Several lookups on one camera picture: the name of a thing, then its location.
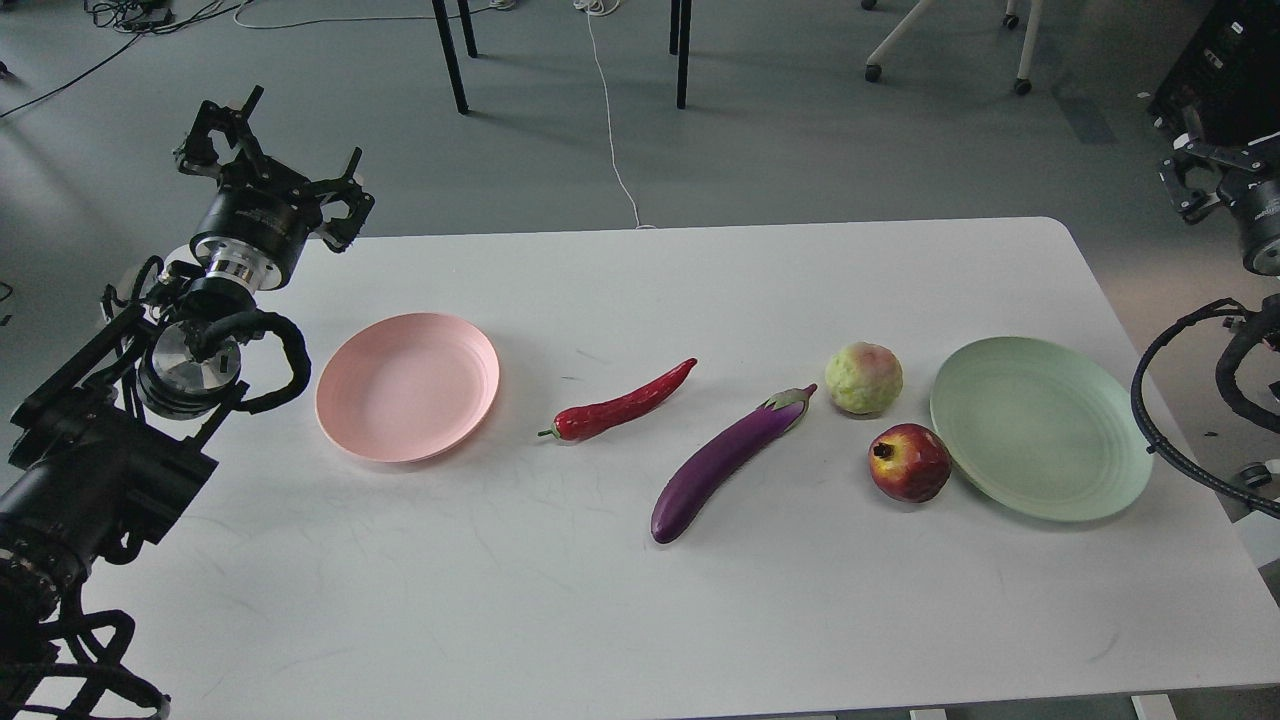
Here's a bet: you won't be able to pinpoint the black table leg left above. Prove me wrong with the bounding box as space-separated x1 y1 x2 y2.
430 0 479 117

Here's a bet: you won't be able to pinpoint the black table leg right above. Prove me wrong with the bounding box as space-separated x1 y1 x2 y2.
668 0 692 110

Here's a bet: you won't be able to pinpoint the white cable on floor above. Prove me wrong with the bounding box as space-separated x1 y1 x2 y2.
572 0 658 231

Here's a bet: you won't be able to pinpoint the green yellow guava fruit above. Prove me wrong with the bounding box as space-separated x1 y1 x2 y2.
824 342 904 415

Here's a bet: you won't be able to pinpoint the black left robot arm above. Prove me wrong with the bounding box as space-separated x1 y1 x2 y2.
1 87 375 719

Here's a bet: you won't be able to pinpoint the black table leg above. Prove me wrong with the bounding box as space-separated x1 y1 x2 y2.
430 0 479 117
668 0 692 110

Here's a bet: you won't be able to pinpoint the red chili pepper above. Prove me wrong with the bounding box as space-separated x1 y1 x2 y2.
538 357 698 442

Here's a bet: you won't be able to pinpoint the purple eggplant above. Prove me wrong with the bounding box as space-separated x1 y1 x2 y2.
650 384 817 544

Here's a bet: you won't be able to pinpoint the red pomegranate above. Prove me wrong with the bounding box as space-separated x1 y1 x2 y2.
867 423 954 503

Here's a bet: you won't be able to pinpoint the black equipment box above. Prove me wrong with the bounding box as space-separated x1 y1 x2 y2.
1147 1 1279 146

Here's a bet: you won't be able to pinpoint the pink plate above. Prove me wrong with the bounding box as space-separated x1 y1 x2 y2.
314 313 500 464

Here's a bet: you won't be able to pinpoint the white chair base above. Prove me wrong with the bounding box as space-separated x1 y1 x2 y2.
861 1 1046 97

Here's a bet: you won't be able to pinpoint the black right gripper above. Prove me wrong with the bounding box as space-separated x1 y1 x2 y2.
1158 106 1279 277

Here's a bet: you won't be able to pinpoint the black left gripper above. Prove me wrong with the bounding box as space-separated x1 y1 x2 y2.
173 85 375 291

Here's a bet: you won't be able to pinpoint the black cables on floor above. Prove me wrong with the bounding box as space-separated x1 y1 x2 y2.
0 0 251 120

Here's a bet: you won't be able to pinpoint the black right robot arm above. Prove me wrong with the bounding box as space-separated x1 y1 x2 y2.
1158 106 1279 432

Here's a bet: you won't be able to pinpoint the green plate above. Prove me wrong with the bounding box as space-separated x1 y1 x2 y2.
929 336 1155 523

